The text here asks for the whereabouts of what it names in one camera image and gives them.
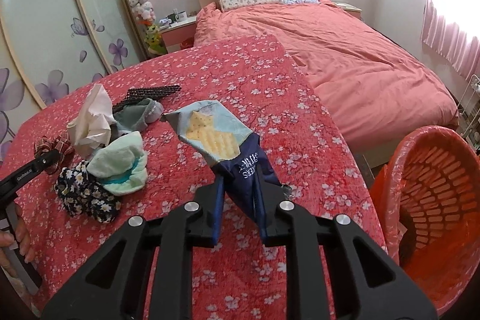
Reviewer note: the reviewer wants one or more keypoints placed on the black floral cloth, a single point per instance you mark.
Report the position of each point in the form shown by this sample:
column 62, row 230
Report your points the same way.
column 81, row 193

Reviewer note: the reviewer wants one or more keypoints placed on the blue cracker snack wrapper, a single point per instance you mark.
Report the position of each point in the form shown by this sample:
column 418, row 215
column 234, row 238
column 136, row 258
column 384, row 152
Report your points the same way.
column 232, row 150

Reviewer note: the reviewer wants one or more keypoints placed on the orange plastic laundry basket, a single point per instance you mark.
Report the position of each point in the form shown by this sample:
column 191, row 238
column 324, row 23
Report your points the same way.
column 427, row 201

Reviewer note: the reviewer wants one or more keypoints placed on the red plaid scrunchie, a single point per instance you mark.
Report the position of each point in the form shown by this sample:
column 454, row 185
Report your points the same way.
column 61, row 144

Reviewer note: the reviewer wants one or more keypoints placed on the white wire rack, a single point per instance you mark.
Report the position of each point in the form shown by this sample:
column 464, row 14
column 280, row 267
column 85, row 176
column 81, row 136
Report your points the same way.
column 468, row 111

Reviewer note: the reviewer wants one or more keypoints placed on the sliding wardrobe with flowers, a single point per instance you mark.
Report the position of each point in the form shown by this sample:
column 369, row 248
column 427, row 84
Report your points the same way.
column 50, row 48

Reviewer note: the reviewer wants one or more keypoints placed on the plush toy column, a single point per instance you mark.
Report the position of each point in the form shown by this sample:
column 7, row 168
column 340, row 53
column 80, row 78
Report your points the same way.
column 144, row 15

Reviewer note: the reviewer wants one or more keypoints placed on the black comb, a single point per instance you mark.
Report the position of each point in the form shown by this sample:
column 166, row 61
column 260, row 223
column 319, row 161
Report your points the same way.
column 135, row 95

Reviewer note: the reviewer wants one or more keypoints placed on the pink right nightstand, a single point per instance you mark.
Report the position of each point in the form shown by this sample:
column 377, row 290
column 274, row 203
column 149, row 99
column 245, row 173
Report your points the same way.
column 350, row 9

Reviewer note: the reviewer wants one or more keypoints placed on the mint green sock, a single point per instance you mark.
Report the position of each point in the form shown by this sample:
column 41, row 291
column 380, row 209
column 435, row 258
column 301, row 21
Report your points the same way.
column 120, row 168

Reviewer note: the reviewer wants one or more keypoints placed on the white tissue paper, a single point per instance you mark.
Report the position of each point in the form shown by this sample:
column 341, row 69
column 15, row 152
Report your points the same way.
column 91, row 129

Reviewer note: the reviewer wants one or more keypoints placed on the bed with coral duvet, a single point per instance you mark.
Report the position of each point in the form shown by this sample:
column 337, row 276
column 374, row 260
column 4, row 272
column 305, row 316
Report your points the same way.
column 375, row 91

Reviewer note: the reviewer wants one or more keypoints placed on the pink window curtain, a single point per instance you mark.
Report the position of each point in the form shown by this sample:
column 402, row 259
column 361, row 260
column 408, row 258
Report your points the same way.
column 451, row 29

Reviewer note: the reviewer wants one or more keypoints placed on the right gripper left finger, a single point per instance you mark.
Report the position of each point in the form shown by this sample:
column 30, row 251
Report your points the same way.
column 144, row 259

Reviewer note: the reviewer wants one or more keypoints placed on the pink nightstand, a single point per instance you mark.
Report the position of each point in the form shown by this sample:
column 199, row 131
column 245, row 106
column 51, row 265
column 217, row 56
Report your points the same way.
column 350, row 9
column 180, row 35

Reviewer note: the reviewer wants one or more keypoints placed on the pink left nightstand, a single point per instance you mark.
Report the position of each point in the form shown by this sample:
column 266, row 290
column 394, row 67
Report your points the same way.
column 180, row 35

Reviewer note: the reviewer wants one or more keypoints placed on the person's left hand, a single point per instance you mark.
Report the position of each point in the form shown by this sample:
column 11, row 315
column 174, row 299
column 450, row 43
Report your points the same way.
column 22, row 237

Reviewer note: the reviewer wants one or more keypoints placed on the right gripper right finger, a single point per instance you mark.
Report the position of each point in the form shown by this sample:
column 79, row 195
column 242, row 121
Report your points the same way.
column 335, row 270

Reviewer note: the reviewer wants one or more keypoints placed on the grey sock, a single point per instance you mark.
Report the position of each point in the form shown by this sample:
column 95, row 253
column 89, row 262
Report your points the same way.
column 137, row 117

